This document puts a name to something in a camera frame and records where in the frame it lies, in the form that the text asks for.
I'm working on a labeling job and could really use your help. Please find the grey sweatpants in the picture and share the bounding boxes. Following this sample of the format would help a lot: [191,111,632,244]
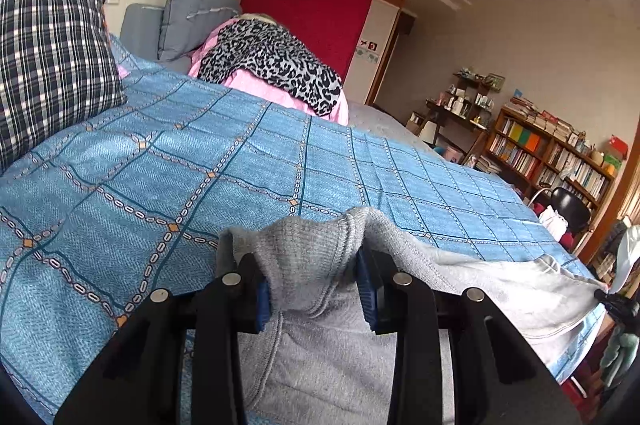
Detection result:
[216,208,604,424]

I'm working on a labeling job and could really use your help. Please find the right green gloved hand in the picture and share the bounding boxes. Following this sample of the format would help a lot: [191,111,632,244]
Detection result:
[600,324,639,389]

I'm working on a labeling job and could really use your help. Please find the black chair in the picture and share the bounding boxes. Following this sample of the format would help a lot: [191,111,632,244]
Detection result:
[527,187,591,235]

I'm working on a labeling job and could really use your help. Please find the white bag on chair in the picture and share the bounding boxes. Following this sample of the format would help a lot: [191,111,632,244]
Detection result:
[538,205,568,242]

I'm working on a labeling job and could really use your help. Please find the blue patterned bedspread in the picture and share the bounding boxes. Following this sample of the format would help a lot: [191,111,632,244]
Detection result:
[1,42,587,423]

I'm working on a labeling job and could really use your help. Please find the wooden bookshelf with books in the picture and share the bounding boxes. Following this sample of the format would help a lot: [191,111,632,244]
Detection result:
[482,97,624,214]

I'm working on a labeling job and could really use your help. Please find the dark wooden desk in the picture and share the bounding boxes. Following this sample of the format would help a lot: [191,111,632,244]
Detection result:
[406,100,487,162]

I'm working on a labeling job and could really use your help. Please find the small shelf with trinkets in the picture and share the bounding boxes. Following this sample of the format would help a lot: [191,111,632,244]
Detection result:
[439,68,506,130]

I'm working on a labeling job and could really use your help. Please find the pink quilt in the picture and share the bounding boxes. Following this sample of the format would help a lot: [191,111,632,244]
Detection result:
[186,16,350,128]

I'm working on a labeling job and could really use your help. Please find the plaid pillow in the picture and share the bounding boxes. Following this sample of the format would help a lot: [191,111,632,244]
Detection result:
[1,0,126,170]

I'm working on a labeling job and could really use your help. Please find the grey padded headboard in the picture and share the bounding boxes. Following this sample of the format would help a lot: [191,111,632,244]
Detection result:
[119,0,242,74]

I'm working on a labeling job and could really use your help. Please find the leopard print blanket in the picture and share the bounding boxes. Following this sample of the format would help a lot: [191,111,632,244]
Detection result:
[196,16,345,119]

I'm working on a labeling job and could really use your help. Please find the white wardrobe panel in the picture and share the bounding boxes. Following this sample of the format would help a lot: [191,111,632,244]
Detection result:
[343,0,399,104]

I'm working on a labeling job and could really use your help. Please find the red wardrobe door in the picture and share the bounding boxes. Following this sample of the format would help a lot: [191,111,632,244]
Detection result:
[241,0,372,78]

